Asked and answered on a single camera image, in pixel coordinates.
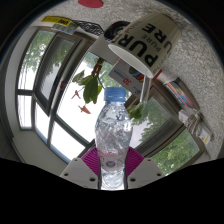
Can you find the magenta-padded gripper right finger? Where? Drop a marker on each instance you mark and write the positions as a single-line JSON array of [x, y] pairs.
[[143, 171]]

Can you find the yellow glue box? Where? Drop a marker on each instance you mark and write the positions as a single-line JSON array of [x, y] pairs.
[[56, 20]]

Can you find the white mug with black lettering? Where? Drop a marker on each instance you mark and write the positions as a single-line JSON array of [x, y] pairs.
[[146, 40]]

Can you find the potted plant in white pot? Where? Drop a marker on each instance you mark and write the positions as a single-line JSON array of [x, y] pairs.
[[91, 88]]

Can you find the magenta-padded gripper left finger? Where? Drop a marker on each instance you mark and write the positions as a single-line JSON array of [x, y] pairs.
[[80, 171]]

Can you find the black lattice trivet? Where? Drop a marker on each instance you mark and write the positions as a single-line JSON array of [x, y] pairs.
[[89, 27]]

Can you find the clear blue-capped water bottle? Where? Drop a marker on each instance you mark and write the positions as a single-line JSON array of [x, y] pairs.
[[112, 133]]

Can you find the small light blue pack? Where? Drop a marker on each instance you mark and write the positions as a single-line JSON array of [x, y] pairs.
[[65, 28]]

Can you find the flat round red coaster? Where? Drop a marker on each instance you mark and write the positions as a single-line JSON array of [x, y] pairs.
[[90, 3]]

